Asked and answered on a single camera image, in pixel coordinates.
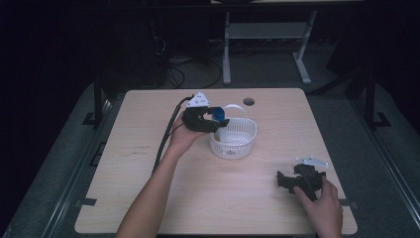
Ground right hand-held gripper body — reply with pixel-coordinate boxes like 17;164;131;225
291;155;330;201

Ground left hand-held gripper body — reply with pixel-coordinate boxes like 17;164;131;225
181;91;213;134

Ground white tube with blue cap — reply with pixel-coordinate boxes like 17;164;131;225
212;105;228;142

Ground white plastic basket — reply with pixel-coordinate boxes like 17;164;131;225
207;103;259;161

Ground person's left hand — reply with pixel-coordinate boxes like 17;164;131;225
167;111;208;157

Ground person's right hand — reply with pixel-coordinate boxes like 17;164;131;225
291;175;345;234

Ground dark computer case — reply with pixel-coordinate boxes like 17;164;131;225
107;14;168;91

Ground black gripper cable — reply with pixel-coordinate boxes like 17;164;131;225
152;94;196;176

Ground black floor cables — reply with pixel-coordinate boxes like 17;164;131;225
163;39;225;90

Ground metal floor rail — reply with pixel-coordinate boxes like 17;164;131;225
351;97;420;229
41;98;115;238

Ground grey metal desk frame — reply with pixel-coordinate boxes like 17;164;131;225
222;9;319;86

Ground black upright post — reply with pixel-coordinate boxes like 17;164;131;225
81;71;104;129
364;64;392;131

